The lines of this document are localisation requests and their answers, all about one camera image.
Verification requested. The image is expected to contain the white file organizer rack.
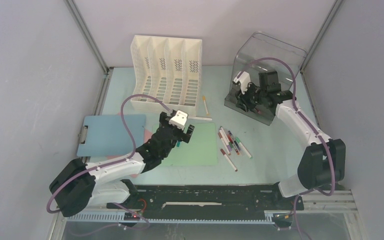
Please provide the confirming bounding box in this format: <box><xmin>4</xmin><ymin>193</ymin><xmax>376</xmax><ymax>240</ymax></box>
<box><xmin>130</xmin><ymin>35</ymin><xmax>203</xmax><ymax>117</ymax></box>

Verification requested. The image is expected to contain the green clipboard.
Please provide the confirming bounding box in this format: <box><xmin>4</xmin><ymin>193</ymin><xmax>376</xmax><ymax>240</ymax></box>
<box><xmin>161</xmin><ymin>122</ymin><xmax>218</xmax><ymax>167</ymax></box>

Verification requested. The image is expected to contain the blue clipboard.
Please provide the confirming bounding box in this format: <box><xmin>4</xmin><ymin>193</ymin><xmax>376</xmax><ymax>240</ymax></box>
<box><xmin>76</xmin><ymin>114</ymin><xmax>146</xmax><ymax>157</ymax></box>

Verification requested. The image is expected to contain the transparent grey drawer box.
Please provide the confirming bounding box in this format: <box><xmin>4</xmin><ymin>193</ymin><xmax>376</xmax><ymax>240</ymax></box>
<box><xmin>224</xmin><ymin>31</ymin><xmax>307</xmax><ymax>126</ymax></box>

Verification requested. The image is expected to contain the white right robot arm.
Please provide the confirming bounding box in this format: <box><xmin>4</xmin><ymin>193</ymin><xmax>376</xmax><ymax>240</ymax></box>
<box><xmin>232</xmin><ymin>70</ymin><xmax>346</xmax><ymax>209</ymax></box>

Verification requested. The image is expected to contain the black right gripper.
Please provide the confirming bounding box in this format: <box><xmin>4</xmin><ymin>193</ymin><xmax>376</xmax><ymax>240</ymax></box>
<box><xmin>234</xmin><ymin>80</ymin><xmax>267</xmax><ymax>113</ymax></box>

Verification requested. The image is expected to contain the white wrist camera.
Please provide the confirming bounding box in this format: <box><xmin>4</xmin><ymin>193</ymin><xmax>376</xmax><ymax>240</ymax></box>
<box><xmin>168</xmin><ymin>110</ymin><xmax>188</xmax><ymax>131</ymax></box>
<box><xmin>232</xmin><ymin>71</ymin><xmax>251</xmax><ymax>95</ymax></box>

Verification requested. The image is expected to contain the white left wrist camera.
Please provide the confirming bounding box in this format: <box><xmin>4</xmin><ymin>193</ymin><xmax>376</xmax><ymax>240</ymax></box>
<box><xmin>168</xmin><ymin>110</ymin><xmax>188</xmax><ymax>131</ymax></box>

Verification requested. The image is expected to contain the green capped white marker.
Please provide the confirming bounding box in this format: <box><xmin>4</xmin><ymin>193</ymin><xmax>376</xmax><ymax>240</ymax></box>
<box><xmin>235</xmin><ymin>137</ymin><xmax>253</xmax><ymax>159</ymax></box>

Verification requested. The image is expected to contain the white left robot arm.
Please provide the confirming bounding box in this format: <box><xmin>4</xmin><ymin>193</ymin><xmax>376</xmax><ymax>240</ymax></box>
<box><xmin>49</xmin><ymin>110</ymin><xmax>195</xmax><ymax>217</ymax></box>

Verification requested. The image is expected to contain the white marker pen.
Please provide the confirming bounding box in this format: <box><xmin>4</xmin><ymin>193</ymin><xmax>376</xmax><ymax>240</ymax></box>
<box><xmin>188</xmin><ymin>116</ymin><xmax>213</xmax><ymax>121</ymax></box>

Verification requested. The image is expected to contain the pink paper sheet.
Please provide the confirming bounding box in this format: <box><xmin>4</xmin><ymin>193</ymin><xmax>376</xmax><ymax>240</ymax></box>
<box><xmin>106</xmin><ymin>129</ymin><xmax>153</xmax><ymax>160</ymax></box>

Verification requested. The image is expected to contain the red capped white marker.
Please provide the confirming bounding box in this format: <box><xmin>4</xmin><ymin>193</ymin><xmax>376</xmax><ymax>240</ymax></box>
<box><xmin>220</xmin><ymin>149</ymin><xmax>238</xmax><ymax>172</ymax></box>

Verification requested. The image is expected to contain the yellow capped pen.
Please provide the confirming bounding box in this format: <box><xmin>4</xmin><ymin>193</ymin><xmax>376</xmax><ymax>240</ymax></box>
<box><xmin>202</xmin><ymin>95</ymin><xmax>210</xmax><ymax>116</ymax></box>

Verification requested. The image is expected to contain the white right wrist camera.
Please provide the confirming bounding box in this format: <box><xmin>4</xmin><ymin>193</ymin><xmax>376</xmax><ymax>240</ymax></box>
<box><xmin>232</xmin><ymin>71</ymin><xmax>251</xmax><ymax>95</ymax></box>

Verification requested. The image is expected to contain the brown capped white marker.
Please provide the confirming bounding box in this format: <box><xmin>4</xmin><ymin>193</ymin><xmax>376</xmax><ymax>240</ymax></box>
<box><xmin>217</xmin><ymin>131</ymin><xmax>231</xmax><ymax>156</ymax></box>

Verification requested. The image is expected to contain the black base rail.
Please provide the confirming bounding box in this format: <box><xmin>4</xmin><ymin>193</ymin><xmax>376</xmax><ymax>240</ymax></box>
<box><xmin>106</xmin><ymin>184</ymin><xmax>304</xmax><ymax>222</ymax></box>

